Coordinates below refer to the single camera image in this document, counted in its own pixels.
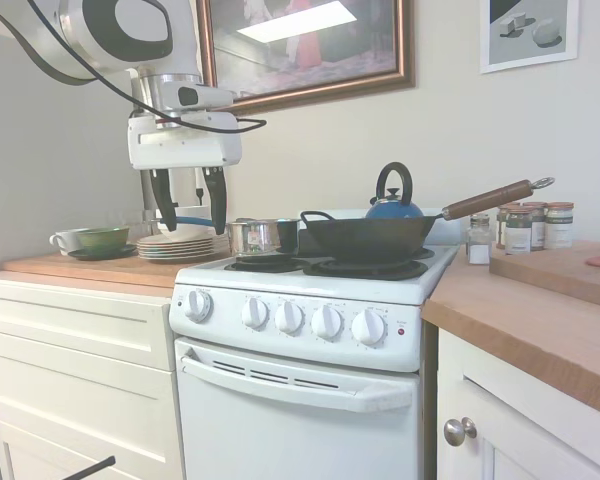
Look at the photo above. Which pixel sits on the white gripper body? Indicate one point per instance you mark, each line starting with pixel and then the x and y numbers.
pixel 185 142

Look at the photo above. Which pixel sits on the white oven temperature knob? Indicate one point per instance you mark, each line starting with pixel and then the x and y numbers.
pixel 197 305

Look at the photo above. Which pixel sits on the white drawer cabinet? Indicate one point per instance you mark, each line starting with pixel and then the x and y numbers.
pixel 80 375

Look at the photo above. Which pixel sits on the white burner knob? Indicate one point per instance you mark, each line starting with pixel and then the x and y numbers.
pixel 289 318
pixel 326 322
pixel 368 326
pixel 255 313

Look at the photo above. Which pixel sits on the green bowl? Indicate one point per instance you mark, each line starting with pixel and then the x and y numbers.
pixel 102 236

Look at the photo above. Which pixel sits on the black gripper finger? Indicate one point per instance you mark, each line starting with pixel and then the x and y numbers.
pixel 163 200
pixel 218 205

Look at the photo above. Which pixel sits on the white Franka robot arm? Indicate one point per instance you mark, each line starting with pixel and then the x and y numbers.
pixel 185 45

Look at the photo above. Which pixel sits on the black coil burner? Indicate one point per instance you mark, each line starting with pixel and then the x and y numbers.
pixel 365 270
pixel 262 263

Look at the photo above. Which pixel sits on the spice jar copper lid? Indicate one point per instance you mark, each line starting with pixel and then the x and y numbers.
pixel 501 227
pixel 518 235
pixel 560 227

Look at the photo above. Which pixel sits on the white electric stove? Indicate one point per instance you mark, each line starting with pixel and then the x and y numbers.
pixel 300 295

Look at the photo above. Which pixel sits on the thin black rod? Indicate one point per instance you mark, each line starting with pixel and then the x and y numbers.
pixel 92 465

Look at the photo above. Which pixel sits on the silver cabinet knob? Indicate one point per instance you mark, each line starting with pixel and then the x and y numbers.
pixel 457 431

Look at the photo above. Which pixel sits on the gold framed painting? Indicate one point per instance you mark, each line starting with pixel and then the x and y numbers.
pixel 305 45

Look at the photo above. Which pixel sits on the white bowl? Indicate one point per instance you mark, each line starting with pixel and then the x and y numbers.
pixel 190 231
pixel 191 209

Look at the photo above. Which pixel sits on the white plate gold rim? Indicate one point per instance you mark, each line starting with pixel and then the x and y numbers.
pixel 155 251
pixel 150 244
pixel 150 239
pixel 165 258
pixel 159 255
pixel 152 248

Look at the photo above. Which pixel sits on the thick wooden cutting board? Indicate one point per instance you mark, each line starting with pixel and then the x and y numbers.
pixel 555 275

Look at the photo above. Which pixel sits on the glass salt shaker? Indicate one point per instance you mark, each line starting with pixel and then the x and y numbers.
pixel 478 245

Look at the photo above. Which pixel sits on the large wooden board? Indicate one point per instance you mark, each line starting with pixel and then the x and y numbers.
pixel 95 270

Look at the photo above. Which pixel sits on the white cup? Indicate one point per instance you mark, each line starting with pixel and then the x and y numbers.
pixel 65 239

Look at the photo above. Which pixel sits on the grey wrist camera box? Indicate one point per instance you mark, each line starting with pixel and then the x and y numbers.
pixel 200 96

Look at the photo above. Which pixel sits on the white oven door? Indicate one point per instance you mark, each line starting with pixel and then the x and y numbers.
pixel 290 430

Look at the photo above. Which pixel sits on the white cabinet with knob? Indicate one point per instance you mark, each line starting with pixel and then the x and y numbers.
pixel 520 415

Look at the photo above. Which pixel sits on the print with black triangle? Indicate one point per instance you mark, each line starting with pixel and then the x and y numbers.
pixel 530 32

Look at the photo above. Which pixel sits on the dark saucer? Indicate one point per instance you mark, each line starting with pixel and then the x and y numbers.
pixel 100 254

